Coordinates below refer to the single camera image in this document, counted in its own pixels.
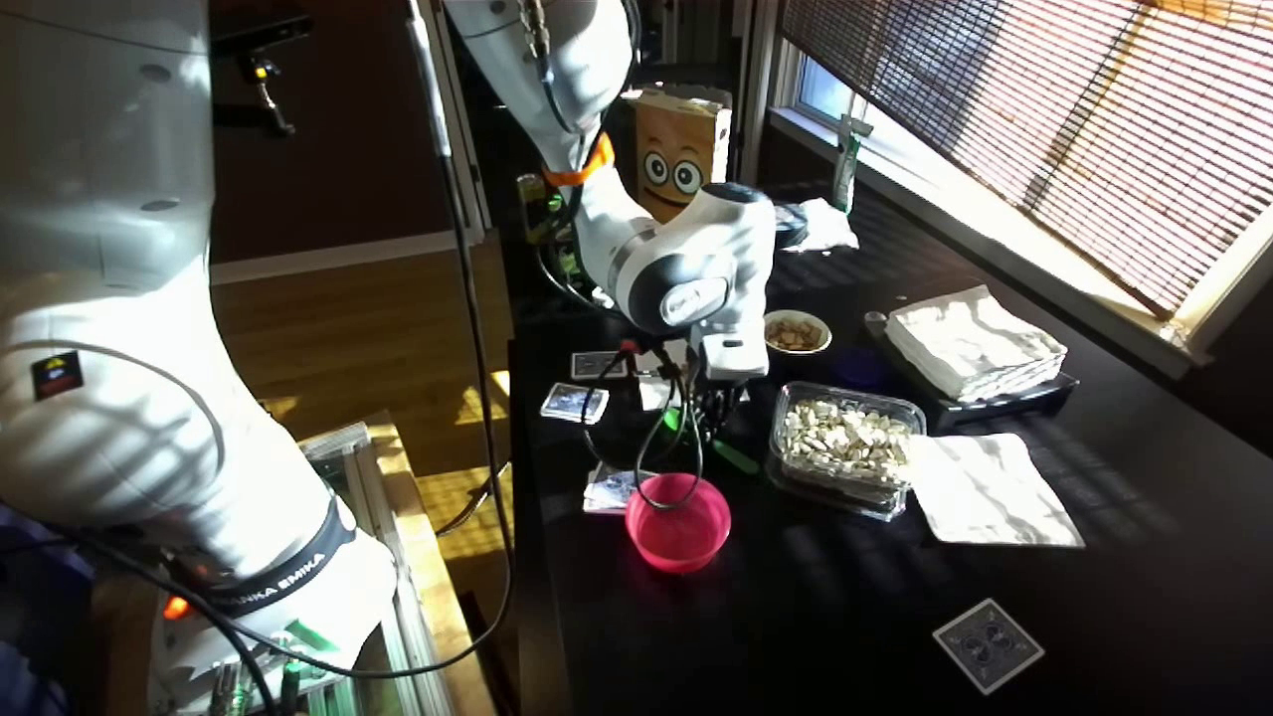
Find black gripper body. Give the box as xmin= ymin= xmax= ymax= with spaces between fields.
xmin=670 ymin=331 xmax=748 ymax=429

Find green plastic spoon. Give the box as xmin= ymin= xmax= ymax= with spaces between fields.
xmin=655 ymin=404 xmax=771 ymax=481

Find pink plastic bowl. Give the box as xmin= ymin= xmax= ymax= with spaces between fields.
xmin=620 ymin=468 xmax=736 ymax=578

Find small bowl with snack pieces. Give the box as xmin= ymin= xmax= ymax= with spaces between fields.
xmin=764 ymin=307 xmax=841 ymax=363

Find purple back playing card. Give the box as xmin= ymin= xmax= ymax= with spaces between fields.
xmin=579 ymin=457 xmax=648 ymax=518

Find clear plastic snack container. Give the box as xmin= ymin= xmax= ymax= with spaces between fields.
xmin=768 ymin=378 xmax=933 ymax=525

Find black round container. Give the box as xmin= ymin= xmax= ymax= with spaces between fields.
xmin=771 ymin=193 xmax=815 ymax=254

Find crumpled white paper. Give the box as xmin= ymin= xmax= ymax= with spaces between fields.
xmin=793 ymin=193 xmax=862 ymax=254

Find orange cardboard box with face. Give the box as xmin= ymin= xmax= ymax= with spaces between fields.
xmin=620 ymin=87 xmax=736 ymax=228

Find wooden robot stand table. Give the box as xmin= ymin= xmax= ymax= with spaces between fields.
xmin=77 ymin=416 xmax=503 ymax=716

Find green white tube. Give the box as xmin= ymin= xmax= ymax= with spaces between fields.
xmin=832 ymin=111 xmax=880 ymax=213

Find white paper napkin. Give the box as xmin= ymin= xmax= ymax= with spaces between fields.
xmin=905 ymin=429 xmax=1092 ymax=553

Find brown slatted window blind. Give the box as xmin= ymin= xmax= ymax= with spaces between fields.
xmin=775 ymin=0 xmax=1273 ymax=322

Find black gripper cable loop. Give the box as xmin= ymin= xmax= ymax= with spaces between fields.
xmin=630 ymin=378 xmax=710 ymax=518

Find long black robot cable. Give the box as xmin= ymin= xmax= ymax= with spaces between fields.
xmin=315 ymin=0 xmax=526 ymax=683

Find orange strap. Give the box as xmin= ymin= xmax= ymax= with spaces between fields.
xmin=541 ymin=131 xmax=620 ymax=191

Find metal door handle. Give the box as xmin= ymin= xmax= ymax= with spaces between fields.
xmin=244 ymin=53 xmax=301 ymax=143

